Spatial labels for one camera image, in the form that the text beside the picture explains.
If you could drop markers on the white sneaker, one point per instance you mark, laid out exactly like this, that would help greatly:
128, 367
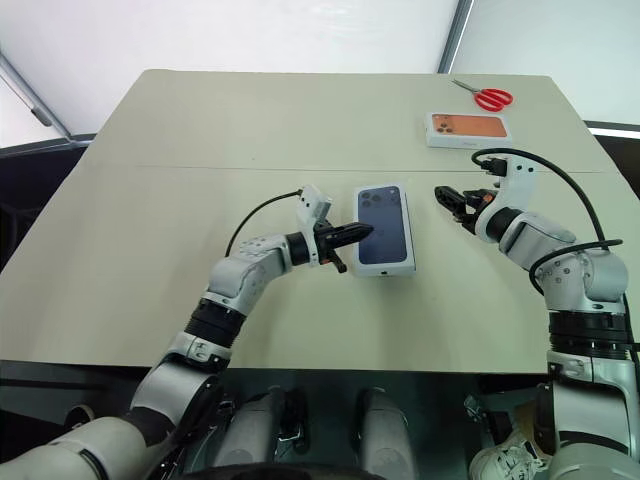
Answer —
505, 460

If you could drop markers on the khaki trouser leg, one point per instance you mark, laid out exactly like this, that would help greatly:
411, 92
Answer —
525, 425

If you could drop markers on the grey metal frame bar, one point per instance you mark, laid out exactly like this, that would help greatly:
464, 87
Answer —
454, 35
30, 87

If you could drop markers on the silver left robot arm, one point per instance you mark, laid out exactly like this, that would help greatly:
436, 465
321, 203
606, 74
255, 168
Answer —
235, 280

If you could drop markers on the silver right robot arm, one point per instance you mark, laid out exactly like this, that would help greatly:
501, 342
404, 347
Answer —
585, 280

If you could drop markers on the grey rounded robot leg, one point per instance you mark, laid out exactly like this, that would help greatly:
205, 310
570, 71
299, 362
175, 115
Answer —
255, 435
385, 435

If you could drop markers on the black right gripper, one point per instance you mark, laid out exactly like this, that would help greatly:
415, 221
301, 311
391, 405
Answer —
475, 202

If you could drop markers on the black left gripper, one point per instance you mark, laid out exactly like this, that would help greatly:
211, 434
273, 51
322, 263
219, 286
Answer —
324, 240

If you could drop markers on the orange phone retail box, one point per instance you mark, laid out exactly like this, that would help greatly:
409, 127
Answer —
470, 129

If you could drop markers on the black side counter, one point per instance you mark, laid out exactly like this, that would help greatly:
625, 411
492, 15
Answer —
620, 160
30, 160

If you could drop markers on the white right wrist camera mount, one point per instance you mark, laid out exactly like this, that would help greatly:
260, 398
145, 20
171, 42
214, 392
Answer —
520, 190

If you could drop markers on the white phone box base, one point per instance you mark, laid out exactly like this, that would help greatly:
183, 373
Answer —
385, 230

